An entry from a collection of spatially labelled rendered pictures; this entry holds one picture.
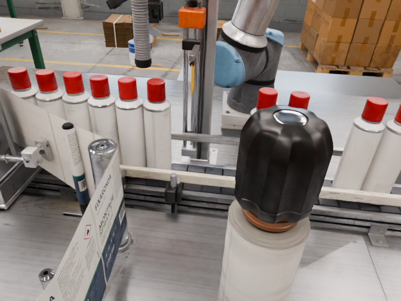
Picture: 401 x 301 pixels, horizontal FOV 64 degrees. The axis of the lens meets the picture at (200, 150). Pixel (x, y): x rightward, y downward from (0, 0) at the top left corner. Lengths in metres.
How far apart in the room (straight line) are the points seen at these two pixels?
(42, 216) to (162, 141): 0.25
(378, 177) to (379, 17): 3.45
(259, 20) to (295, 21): 5.38
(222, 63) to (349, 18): 3.21
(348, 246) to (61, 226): 0.49
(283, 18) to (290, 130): 5.87
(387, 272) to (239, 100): 0.58
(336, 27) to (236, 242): 3.67
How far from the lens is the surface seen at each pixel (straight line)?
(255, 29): 0.79
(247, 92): 0.95
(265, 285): 0.37
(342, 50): 4.02
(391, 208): 0.73
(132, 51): 1.07
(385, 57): 4.22
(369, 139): 0.63
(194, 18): 0.61
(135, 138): 0.63
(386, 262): 0.70
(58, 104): 0.67
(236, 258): 0.35
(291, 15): 6.13
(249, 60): 0.80
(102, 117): 0.63
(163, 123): 0.60
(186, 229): 0.57
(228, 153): 0.85
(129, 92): 0.60
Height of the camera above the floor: 1.30
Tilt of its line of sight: 34 degrees down
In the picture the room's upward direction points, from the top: 3 degrees clockwise
